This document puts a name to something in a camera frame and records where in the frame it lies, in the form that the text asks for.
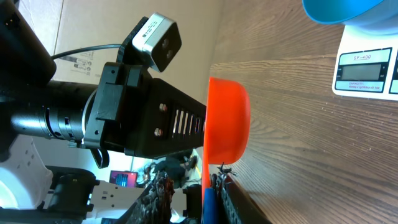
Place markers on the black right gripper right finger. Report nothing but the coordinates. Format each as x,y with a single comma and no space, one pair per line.
235,206

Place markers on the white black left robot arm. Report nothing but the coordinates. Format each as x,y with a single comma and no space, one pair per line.
40,120

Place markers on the teal blue bowl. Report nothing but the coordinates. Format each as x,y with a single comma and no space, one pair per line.
378,17

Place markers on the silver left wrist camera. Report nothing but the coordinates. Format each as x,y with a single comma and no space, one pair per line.
158,41

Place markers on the red scoop with blue handle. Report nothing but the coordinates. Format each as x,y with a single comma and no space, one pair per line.
226,132

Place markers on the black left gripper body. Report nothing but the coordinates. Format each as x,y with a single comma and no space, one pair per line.
142,116

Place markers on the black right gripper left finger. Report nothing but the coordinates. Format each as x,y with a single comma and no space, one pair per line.
153,206

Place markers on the white digital kitchen scale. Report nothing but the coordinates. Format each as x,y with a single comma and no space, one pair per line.
366,65

